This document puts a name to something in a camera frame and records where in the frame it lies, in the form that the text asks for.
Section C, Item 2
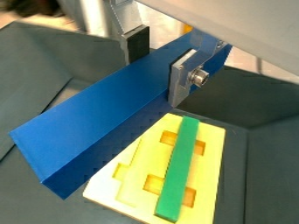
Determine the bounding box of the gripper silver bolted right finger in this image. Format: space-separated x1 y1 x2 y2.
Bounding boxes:
168 29 227 108

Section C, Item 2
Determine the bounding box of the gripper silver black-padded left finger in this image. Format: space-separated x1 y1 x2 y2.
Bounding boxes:
104 0 149 64

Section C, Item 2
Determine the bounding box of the long blue block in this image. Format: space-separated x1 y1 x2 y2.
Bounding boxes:
8 31 233 200

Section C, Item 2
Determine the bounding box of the yellow slotted board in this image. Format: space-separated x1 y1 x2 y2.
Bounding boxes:
83 114 225 224

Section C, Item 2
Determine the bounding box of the long green block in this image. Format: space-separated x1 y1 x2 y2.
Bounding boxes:
153 116 200 222

